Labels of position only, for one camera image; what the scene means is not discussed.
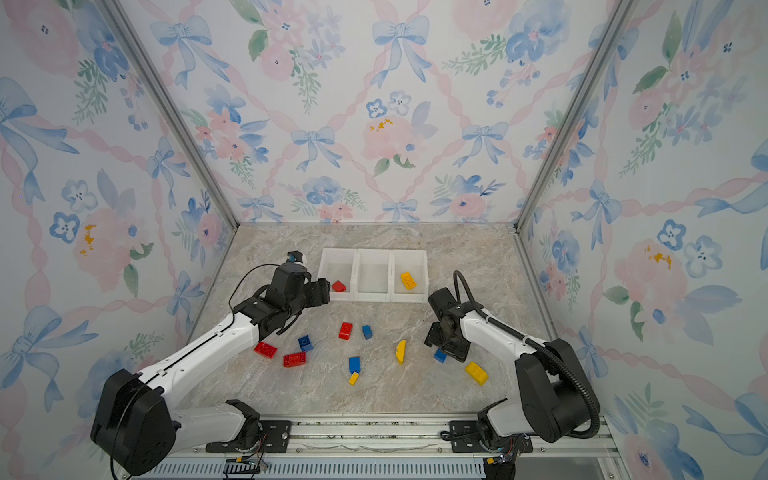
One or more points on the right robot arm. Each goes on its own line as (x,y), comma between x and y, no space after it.
(555,397)

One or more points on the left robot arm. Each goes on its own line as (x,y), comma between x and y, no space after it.
(138,422)

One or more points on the left aluminium corner post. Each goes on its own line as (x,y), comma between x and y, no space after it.
(117,19)

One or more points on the yellow long lego brick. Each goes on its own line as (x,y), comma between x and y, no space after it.
(477,373)

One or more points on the aluminium corner post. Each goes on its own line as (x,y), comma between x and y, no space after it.
(117,19)
(607,41)

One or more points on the red curved lego brick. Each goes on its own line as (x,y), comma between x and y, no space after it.
(265,350)

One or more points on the right aluminium corner post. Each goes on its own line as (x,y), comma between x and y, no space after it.
(607,41)

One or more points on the long red lego brick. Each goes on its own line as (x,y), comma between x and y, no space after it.
(294,360)

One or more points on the red square lego brick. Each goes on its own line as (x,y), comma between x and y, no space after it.
(345,331)

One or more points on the small red lego brick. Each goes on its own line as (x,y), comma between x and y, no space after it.
(339,287)

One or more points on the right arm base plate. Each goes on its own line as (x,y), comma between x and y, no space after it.
(478,437)

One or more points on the white bin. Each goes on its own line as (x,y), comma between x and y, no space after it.
(373,276)
(415,262)
(339,264)

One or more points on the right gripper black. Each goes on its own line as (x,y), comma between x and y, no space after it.
(432,337)

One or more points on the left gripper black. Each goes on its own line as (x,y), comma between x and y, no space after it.
(320,292)

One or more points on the yellow curved lego brick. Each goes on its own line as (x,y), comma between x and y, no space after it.
(400,352)

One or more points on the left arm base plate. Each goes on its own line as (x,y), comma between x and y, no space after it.
(271,436)

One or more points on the aluminium rail frame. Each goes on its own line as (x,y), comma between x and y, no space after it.
(391,446)

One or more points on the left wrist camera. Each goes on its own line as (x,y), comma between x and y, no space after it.
(295,257)

